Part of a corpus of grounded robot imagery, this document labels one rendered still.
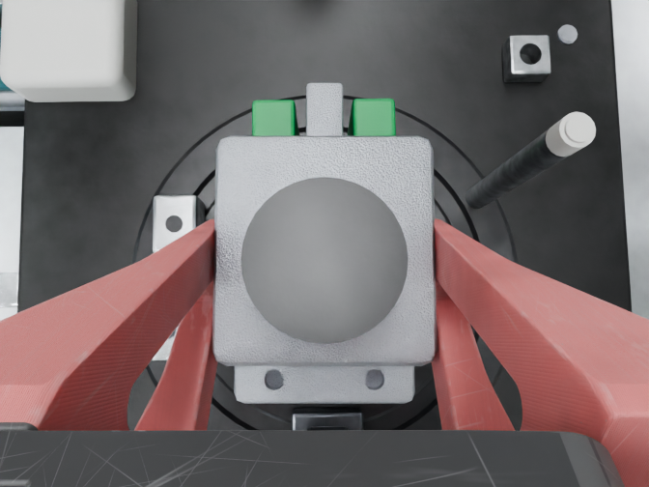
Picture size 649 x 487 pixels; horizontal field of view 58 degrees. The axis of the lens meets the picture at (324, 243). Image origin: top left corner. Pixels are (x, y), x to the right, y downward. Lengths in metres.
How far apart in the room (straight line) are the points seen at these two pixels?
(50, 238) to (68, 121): 0.05
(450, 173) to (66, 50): 0.15
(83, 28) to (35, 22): 0.02
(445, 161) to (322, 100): 0.07
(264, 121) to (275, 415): 0.10
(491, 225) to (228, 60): 0.12
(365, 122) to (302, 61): 0.09
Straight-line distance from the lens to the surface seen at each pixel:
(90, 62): 0.24
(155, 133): 0.25
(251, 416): 0.22
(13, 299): 0.26
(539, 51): 0.25
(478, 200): 0.21
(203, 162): 0.22
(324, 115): 0.16
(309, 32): 0.25
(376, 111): 0.17
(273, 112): 0.17
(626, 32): 0.29
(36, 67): 0.25
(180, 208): 0.20
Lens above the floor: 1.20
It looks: 84 degrees down
